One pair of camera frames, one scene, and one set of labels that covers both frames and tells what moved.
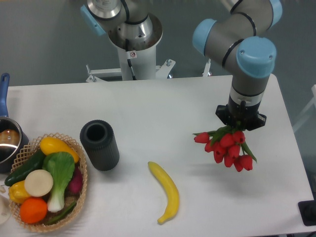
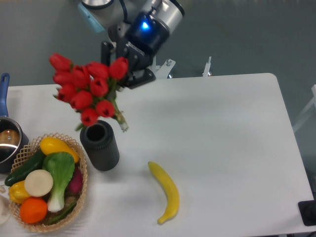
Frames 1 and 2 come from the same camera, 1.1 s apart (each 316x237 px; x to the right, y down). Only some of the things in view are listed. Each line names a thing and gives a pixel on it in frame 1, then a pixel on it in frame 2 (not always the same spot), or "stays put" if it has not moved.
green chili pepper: [62, 215] stays put
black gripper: [248, 116] -> [145, 37]
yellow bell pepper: [18, 191] stays put
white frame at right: [308, 110] stays put
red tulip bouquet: [227, 144] -> [89, 88]
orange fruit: [33, 210] stays put
